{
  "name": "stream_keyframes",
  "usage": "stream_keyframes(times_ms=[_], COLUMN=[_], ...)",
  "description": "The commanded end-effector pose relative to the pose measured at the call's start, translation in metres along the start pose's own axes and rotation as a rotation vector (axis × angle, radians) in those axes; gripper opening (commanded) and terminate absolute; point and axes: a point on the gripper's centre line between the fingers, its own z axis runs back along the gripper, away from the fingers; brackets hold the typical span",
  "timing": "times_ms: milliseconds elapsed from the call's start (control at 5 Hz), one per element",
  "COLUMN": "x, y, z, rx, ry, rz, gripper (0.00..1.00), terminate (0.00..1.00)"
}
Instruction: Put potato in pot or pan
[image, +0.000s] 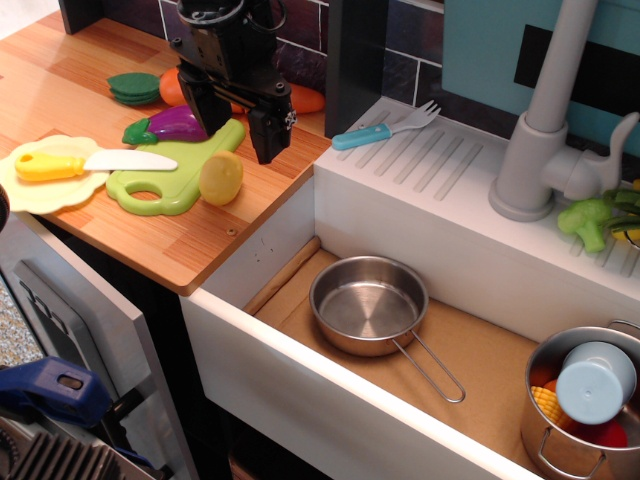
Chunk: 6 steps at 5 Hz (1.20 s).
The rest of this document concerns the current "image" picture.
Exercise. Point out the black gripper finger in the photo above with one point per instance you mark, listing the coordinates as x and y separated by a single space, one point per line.
211 111
271 130

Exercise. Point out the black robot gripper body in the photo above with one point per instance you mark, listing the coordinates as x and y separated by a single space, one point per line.
233 43

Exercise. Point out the yellow toy potato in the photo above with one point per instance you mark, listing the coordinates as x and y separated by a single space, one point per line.
221 178

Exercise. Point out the small steel frying pan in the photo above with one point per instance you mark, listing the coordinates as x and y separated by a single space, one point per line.
371 306

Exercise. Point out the purple toy eggplant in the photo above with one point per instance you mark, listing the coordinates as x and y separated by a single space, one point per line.
177 123

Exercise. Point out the orange toy fruit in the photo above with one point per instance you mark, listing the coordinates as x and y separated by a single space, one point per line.
170 89

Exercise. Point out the orange toy carrot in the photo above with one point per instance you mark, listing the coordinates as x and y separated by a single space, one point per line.
301 99

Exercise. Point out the green toy lettuce leaves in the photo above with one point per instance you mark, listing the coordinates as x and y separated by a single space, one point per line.
134 88

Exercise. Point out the green toy cutting board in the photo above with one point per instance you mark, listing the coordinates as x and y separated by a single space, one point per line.
151 193

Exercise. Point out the white toy sink basin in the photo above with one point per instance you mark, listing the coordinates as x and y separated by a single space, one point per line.
497 287

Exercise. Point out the pale yellow toy plate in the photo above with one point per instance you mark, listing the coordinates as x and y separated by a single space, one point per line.
48 197

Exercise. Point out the grey toy oven door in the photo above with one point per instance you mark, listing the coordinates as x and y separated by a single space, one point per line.
77 315

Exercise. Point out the grey toy faucet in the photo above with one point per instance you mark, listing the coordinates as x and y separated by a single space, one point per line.
537 161

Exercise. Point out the blue clamp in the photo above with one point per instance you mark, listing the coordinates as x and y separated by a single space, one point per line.
56 388

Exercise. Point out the green toy broccoli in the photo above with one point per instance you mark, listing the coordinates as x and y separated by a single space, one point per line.
585 218

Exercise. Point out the green toy beans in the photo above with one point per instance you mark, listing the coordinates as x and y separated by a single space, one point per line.
624 204

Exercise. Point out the yellow toy corn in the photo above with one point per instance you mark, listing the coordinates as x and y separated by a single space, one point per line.
548 403

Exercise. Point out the light blue plastic cup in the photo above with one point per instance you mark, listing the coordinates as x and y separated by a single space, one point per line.
596 380

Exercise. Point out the red toy tomato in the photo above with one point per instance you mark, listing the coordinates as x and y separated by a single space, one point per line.
609 434

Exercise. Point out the blue handled toy fork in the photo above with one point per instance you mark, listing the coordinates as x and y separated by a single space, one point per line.
420 118

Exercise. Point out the yellow handled toy knife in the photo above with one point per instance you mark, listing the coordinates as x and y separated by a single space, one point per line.
40 166

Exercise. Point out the steel pot with handles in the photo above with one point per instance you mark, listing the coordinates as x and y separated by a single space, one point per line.
558 453

